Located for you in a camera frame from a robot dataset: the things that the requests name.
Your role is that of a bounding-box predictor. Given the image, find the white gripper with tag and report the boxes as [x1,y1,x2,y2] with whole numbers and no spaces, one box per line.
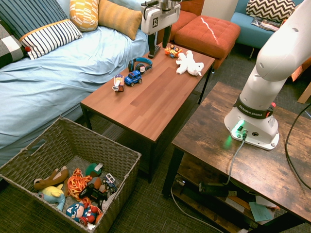
[140,4,182,59]

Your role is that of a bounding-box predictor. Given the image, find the white stuffed animal toy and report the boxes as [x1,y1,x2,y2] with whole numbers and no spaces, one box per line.
[175,50,205,77]

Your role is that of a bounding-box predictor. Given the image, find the orange toy robot vehicle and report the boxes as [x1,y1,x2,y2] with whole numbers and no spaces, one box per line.
[164,45,183,59]

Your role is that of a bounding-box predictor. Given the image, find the blue toy car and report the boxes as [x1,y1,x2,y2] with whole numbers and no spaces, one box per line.
[124,70,143,87]

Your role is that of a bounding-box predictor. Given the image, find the red and white toy truck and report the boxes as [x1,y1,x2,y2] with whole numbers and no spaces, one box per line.
[111,74,125,92]

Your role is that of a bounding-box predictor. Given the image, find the grey wicker basket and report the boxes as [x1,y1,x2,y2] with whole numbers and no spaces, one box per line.
[0,116,142,233]

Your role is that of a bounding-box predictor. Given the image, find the green plush toy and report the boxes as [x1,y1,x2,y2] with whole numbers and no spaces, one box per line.
[85,162,104,178]

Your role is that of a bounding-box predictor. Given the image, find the blue and white toy truck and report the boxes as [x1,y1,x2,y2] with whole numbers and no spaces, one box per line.
[101,173,119,194]

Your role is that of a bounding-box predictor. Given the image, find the brown stuffed animal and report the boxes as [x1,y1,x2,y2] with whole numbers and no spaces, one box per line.
[33,166,69,191]

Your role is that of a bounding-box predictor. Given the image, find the yellow and blue plush toy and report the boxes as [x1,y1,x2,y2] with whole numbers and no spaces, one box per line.
[37,184,67,212]

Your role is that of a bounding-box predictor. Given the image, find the Captain America plush toy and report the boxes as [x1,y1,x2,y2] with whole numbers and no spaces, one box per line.
[66,201,103,227]

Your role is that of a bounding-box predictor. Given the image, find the black remote control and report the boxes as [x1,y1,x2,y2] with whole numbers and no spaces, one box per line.
[147,45,161,59]

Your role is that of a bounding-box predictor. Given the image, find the blue and black headphones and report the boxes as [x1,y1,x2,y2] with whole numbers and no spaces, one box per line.
[128,57,153,74]

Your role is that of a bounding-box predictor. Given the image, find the red armchair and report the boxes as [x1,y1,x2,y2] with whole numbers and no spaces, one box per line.
[157,0,205,45]

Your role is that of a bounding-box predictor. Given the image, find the orange rectangular pillow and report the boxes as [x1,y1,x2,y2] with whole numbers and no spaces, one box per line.
[98,0,143,41]

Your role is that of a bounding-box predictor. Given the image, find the red tufted ottoman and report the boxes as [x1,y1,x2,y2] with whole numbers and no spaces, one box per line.
[174,15,242,70]

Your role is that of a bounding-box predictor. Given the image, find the reddish wood coffee table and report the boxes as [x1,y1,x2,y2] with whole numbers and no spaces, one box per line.
[80,41,216,184]

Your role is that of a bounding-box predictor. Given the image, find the yellow patterned pillow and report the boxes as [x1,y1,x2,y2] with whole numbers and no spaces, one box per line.
[69,0,101,33]

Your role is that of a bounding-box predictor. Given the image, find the teal sofa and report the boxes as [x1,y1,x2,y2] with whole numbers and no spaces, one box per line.
[230,0,305,61]

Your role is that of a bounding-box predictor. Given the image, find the sofa with light blue sheet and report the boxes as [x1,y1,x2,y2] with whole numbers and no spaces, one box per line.
[0,0,150,168]

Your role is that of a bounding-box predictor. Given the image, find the magazines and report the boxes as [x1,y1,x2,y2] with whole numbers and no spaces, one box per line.
[250,16,283,32]

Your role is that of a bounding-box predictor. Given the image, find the white striped pillow orange trim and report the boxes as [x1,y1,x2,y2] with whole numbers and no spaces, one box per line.
[19,19,84,60]

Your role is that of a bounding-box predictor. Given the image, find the black white chevron pillow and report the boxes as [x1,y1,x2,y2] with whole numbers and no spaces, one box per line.
[245,0,296,24]

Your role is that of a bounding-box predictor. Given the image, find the navy striped large pillow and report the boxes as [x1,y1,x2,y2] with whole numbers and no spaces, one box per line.
[0,0,69,40]

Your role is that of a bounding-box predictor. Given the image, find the black and white checkered pillow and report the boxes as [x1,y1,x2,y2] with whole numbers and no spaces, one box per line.
[0,23,28,69]

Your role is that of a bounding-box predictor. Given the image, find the light wooden furniture piece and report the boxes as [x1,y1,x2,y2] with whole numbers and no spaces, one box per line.
[297,81,311,105]

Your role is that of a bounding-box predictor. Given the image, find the black power strip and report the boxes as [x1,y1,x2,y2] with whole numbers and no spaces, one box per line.
[198,182,238,198]

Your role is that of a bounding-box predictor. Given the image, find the rustic brown side table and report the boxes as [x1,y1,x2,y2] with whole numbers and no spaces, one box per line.
[161,81,311,233]

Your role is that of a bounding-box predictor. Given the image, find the orange flame pattern plush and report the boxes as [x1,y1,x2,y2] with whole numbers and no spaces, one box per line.
[66,168,93,207]

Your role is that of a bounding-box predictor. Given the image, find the black game controller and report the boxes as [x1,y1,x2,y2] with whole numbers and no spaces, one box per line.
[78,183,109,211]

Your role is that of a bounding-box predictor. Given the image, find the teal paper sheet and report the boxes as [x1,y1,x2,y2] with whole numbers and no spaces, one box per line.
[248,201,276,222]

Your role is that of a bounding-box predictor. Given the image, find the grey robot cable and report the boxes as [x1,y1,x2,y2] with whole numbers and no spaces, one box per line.
[223,130,248,186]

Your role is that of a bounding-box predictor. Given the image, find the white cable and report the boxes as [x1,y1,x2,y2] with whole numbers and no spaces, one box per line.
[170,186,221,231]

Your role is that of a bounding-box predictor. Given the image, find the black cable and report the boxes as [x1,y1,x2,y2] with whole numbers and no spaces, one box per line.
[285,102,311,190]

